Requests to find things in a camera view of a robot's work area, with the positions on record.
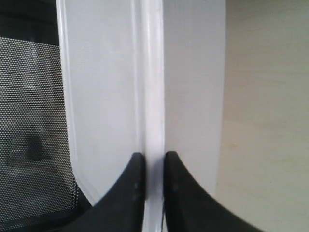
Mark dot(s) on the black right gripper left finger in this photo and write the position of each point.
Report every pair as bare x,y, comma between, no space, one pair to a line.
122,207

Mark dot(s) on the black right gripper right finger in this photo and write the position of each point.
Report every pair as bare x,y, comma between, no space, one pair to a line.
189,208

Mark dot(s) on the white lidded plastic container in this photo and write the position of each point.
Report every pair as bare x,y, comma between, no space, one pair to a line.
142,76

